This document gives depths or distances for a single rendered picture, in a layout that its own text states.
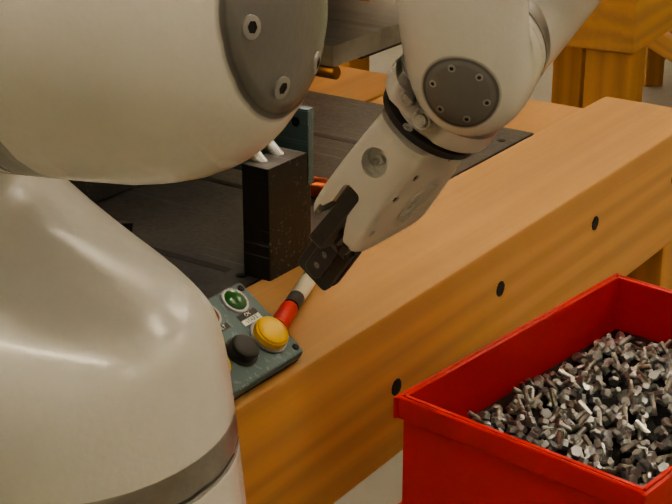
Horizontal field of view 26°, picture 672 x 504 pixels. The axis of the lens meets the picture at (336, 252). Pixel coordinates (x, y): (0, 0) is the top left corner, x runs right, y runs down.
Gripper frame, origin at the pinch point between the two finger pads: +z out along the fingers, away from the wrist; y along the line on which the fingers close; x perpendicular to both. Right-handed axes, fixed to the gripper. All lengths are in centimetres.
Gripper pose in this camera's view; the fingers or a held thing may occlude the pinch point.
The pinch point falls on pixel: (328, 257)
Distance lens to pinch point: 109.6
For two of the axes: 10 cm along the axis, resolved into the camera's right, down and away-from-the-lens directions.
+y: 5.7, -3.1, 7.6
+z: -4.7, 6.4, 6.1
